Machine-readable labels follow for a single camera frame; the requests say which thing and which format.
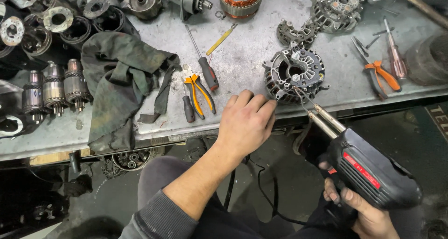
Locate thin steel pin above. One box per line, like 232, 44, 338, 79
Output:
365, 35, 382, 49
372, 27, 396, 36

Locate grey alternator with black cover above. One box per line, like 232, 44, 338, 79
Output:
262, 46, 330, 105

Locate small black handled screwdriver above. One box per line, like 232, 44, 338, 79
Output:
181, 79, 196, 123

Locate orange and black side cutters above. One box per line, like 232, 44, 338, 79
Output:
182, 64, 217, 120

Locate red and black screwdriver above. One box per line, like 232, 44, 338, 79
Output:
185, 24, 220, 91

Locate round metal end housing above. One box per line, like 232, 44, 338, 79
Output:
121, 0, 164, 21

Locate black floor mat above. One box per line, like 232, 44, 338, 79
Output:
424, 104, 448, 142

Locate starter armature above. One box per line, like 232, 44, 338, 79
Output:
43, 61, 69, 118
64, 59, 94, 113
22, 70, 47, 124

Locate wooden handle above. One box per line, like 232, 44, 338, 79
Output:
407, 0, 448, 30

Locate silver alternator housing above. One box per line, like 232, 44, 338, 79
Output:
310, 0, 365, 34

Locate person's right hand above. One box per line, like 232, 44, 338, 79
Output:
318, 161, 400, 239

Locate person's left hand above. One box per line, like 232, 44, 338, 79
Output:
216, 90, 278, 159

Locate white metal ring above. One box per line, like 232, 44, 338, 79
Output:
0, 114, 25, 137

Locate yellow handled thin tool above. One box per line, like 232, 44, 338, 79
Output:
206, 23, 238, 56

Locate black power cable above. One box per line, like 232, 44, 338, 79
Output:
256, 158, 327, 228

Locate heap of round starter housings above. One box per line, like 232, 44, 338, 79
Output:
0, 0, 140, 65

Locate black soldering gun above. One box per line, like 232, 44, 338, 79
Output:
292, 86, 423, 229

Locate orange and grey needle-nose pliers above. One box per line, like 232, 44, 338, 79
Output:
351, 35, 403, 100

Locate person's grey sleeve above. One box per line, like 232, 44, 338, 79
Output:
118, 189, 200, 239

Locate dark round drum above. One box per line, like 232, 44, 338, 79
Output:
405, 34, 448, 87

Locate heap of dark motor parts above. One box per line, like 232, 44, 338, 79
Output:
0, 165, 94, 239

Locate copper stator winding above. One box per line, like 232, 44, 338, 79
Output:
219, 0, 264, 19

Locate bucket of metal parts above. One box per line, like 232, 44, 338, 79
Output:
111, 147, 165, 172

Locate grey rectifier plate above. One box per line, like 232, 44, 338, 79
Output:
276, 19, 319, 49

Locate dirty green cloth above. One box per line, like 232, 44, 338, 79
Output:
81, 31, 181, 153

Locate clear red handled screwdriver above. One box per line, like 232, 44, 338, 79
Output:
383, 18, 409, 80

